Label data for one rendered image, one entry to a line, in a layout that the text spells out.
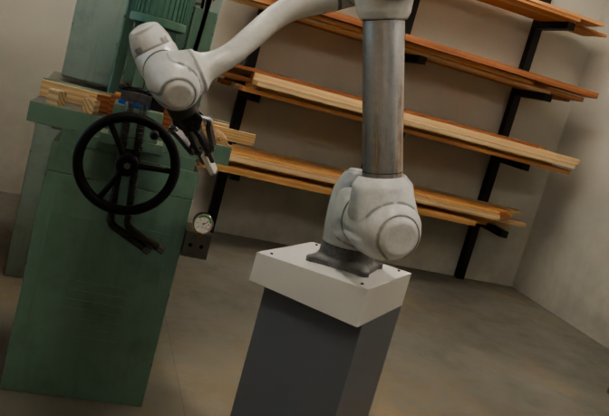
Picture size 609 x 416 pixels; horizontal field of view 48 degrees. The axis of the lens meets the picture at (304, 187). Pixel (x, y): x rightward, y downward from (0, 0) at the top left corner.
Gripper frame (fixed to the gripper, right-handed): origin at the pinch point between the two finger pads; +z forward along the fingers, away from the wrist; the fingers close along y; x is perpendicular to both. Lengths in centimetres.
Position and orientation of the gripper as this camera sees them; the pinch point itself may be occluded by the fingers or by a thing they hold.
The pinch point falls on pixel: (208, 162)
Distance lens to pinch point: 188.5
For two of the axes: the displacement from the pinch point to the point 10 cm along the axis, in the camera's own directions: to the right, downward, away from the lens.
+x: -1.4, 6.4, -7.6
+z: 3.0, 7.6, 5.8
